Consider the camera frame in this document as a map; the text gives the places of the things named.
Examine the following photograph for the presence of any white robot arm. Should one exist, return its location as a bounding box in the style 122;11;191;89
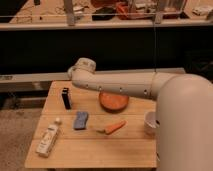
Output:
68;58;213;171

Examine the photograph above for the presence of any black standing eraser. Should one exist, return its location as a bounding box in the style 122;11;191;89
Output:
61;87;71;110

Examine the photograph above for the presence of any orange bowl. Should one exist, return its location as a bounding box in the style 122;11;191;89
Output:
99;92;129;111

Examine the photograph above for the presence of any blue sponge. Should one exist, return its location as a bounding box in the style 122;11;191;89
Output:
73;111;89;130

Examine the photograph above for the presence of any orange carrot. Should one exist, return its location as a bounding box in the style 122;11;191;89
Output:
99;121;126;135

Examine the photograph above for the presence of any wooden table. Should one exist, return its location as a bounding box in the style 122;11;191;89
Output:
25;81;156;168

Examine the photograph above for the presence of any white cup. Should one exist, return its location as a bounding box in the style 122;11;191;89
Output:
144;111;156;135

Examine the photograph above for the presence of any black object on shelf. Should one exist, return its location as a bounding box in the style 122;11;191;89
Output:
92;7;116;21

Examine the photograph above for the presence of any orange tool on shelf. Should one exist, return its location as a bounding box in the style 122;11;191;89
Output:
115;1;148;20

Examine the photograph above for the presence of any white lotion bottle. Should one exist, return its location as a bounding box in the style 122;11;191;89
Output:
36;118;62;157

